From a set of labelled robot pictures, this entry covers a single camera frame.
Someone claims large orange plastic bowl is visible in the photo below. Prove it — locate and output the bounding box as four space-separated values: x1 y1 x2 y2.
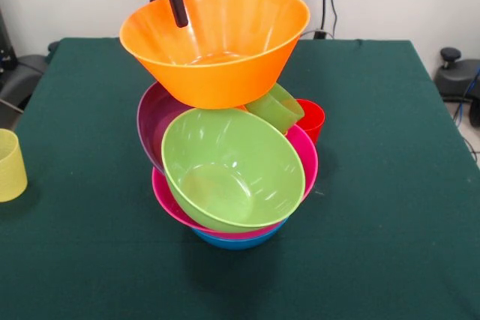
118 0 311 110

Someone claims purple plastic bowl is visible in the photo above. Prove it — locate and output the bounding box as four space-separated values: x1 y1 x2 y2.
136 82 191 175

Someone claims green plastic cup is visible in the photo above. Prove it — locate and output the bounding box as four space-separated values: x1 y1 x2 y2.
245 83 305 134

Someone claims green plastic bowl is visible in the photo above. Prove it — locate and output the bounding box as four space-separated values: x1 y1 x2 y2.
160 107 307 234

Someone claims pink plastic bowl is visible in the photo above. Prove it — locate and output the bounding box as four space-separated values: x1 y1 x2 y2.
151 124 320 241

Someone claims black equipment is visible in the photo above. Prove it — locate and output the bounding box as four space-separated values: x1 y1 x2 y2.
0 8 50 113

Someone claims red plastic cup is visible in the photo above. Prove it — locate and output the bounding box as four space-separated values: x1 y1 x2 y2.
295 99 326 147

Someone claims yellow plastic cup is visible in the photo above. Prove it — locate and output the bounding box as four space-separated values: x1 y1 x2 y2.
0 128 29 203

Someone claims large blue plastic bowl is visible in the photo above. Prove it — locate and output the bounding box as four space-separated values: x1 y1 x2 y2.
190 218 290 251

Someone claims black wheeled base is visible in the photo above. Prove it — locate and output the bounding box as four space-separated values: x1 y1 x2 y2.
433 46 480 128

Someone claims dark green tablecloth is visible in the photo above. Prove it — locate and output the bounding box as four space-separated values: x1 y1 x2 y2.
0 37 480 320

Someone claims blue cable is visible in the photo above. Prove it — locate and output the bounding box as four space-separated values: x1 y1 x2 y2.
451 67 480 122

